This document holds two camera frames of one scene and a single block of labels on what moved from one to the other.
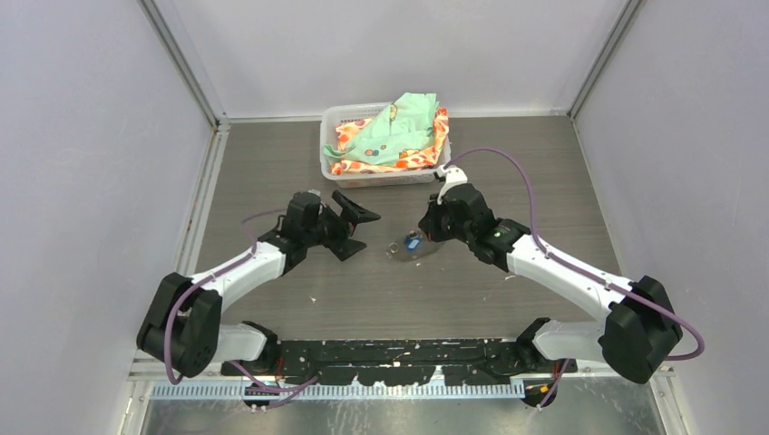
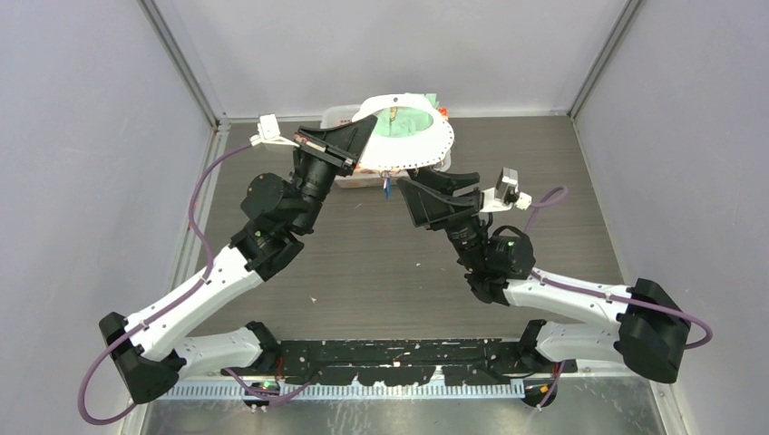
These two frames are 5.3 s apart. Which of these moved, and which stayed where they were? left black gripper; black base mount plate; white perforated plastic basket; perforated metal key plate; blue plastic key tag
Moved: perforated metal key plate; left black gripper; blue plastic key tag
Stayed: white perforated plastic basket; black base mount plate
